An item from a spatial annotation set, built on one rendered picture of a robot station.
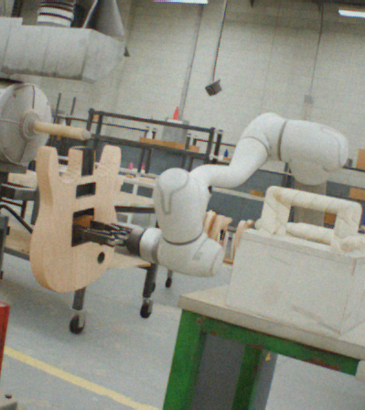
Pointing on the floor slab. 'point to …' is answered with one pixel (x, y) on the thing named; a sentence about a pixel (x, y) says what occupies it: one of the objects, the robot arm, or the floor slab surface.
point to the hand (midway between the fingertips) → (84, 227)
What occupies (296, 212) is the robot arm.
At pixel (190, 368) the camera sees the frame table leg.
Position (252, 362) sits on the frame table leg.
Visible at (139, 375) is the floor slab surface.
